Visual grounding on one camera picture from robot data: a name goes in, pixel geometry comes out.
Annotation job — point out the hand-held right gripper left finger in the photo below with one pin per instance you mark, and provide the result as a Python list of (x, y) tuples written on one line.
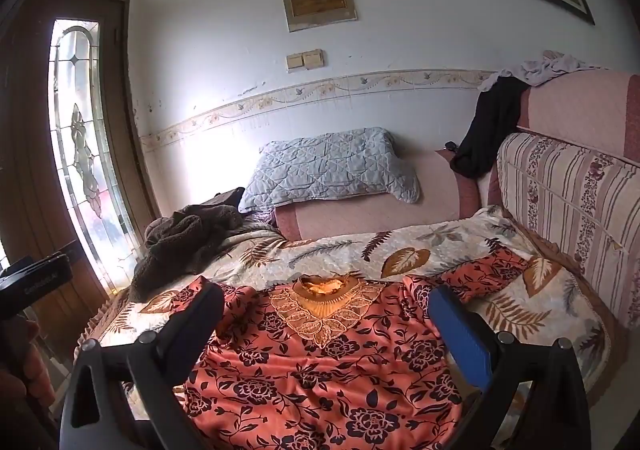
[(195, 320)]

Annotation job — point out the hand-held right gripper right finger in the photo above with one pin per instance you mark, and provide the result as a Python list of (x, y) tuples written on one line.
[(460, 340)]

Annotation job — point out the orange floral print garment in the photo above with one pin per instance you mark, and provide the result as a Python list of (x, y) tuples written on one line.
[(325, 380)]

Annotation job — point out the person's left hand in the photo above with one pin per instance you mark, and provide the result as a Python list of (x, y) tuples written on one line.
[(25, 360)]

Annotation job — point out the dark brown fleece garment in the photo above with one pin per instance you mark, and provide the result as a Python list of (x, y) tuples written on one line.
[(180, 245)]

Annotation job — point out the cream leaf print blanket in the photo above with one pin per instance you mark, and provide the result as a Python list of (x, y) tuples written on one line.
[(450, 240)]

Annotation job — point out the wooden stained glass door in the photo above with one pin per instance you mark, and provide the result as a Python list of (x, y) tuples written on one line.
[(30, 129)]

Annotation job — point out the striped floral sofa cushion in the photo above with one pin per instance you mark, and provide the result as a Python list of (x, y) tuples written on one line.
[(565, 210)]

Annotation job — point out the small black object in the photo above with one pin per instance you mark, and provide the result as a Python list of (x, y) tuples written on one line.
[(451, 146)]

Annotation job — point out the grey quilted pillow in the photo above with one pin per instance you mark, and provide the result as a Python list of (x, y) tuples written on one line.
[(330, 164)]

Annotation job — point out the black garment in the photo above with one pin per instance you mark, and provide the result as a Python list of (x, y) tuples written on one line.
[(495, 129)]

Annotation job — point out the pale lilac cloth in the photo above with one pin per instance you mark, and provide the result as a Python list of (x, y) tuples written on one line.
[(545, 67)]

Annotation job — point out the beige wall light switch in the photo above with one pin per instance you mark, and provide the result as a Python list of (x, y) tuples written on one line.
[(313, 58), (295, 62)]

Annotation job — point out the framed wall plaque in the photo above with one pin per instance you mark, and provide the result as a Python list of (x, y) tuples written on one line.
[(320, 2)]

